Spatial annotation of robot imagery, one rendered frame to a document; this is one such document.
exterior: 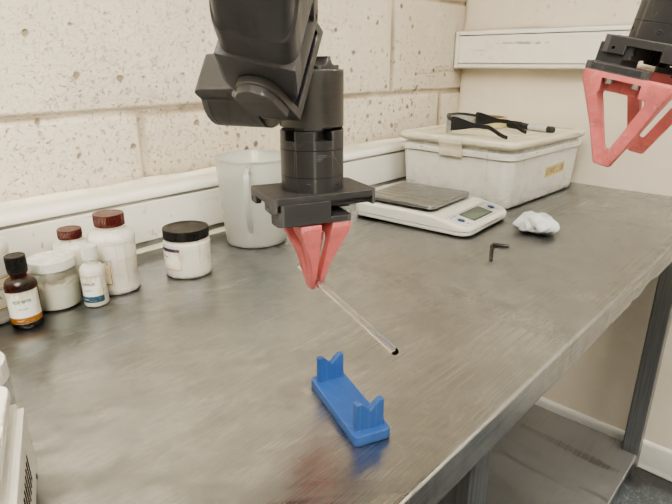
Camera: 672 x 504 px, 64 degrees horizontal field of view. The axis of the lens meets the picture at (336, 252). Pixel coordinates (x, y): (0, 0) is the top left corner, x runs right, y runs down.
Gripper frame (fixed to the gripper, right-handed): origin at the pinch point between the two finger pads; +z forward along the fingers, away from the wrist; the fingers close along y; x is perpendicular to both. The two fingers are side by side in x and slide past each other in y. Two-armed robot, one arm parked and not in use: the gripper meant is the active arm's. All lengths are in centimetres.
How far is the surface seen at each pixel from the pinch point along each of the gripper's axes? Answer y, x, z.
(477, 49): -81, -80, -24
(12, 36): 26, -44, -24
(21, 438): 25.1, 9.8, 3.6
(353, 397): -0.6, 7.7, 9.0
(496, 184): -59, -42, 4
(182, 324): 10.9, -15.7, 9.8
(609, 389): -104, -40, 65
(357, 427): 1.3, 12.2, 8.6
